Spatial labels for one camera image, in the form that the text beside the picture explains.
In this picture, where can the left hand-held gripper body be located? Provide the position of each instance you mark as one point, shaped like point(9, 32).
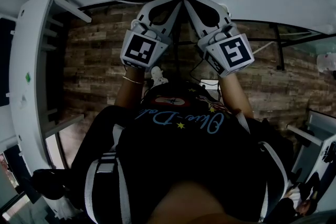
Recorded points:
point(139, 51)

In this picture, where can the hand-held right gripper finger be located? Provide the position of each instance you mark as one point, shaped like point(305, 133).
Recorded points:
point(200, 30)
point(224, 17)

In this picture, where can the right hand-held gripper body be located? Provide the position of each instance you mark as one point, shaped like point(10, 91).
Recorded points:
point(235, 53)

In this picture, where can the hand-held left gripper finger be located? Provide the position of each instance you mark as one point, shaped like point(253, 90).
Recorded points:
point(173, 22)
point(144, 11)

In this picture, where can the person's right forearm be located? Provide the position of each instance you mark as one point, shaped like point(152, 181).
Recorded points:
point(235, 97)

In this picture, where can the person's left forearm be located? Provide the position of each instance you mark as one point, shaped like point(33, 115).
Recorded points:
point(130, 94)

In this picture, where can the pale wooden stick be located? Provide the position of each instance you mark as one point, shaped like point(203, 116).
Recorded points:
point(262, 47)

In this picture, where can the person's left white shoe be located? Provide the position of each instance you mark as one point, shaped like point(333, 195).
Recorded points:
point(157, 74)

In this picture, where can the white power strip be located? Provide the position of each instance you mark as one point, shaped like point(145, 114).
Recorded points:
point(209, 82)

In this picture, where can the white plastic bag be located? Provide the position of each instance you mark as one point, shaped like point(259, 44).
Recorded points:
point(326, 61)

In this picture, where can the small white desk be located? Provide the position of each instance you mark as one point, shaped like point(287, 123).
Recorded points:
point(304, 135)

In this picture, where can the long white desk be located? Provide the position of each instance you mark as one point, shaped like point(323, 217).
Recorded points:
point(26, 55)

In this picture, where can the green sticker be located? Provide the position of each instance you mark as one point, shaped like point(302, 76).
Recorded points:
point(28, 78)

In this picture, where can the person's black printed shirt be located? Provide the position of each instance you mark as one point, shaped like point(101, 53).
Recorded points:
point(183, 160)

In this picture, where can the dark blue partition panel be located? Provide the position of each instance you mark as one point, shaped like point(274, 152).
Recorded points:
point(23, 173)
point(6, 60)

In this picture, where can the white computer case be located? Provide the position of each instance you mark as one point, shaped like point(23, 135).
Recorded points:
point(315, 162)

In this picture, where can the person's face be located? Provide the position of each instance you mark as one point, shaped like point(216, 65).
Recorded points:
point(189, 204)

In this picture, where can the black office chair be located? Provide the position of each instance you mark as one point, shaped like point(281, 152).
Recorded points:
point(50, 186)

